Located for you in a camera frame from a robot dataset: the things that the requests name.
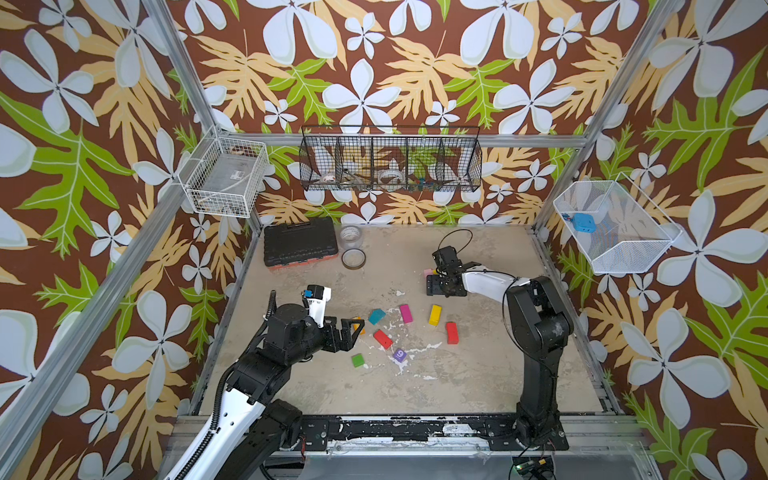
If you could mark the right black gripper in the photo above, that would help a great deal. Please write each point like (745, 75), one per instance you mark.
(436, 284)

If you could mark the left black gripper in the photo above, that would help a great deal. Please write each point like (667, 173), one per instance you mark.
(346, 342)

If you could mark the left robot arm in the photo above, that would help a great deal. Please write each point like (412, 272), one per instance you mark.
(248, 424)

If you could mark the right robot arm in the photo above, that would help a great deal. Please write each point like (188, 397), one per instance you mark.
(536, 322)

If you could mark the orange supermarket block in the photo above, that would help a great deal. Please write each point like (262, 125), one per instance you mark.
(357, 325)

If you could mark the green square block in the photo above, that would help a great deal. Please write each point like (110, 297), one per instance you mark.
(358, 360)

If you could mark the yellow arch block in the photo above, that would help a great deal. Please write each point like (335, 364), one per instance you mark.
(435, 315)

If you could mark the red rectangular block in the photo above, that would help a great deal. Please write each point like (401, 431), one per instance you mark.
(383, 339)

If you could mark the teal block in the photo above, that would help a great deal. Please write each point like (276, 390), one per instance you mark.
(376, 316)

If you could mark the magenta block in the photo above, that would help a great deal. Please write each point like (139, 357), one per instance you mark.
(406, 313)

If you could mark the red arch block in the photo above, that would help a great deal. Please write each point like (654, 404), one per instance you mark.
(452, 333)

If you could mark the purple number nine cube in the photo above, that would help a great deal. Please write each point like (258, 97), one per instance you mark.
(400, 356)

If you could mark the clear plastic cup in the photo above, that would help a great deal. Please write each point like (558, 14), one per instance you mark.
(350, 237)

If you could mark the black tool case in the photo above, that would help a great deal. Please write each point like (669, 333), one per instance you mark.
(289, 244)

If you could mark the blue object in basket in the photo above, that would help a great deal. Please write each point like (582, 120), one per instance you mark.
(583, 223)

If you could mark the white mesh basket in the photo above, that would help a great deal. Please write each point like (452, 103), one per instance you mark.
(633, 232)

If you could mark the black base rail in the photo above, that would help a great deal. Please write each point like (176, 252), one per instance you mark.
(497, 431)

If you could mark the black wire basket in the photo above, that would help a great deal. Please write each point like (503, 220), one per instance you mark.
(390, 158)

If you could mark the aluminium frame structure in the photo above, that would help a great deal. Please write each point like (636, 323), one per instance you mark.
(27, 418)

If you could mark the white wire basket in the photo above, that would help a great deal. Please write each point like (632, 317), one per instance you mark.
(223, 175)

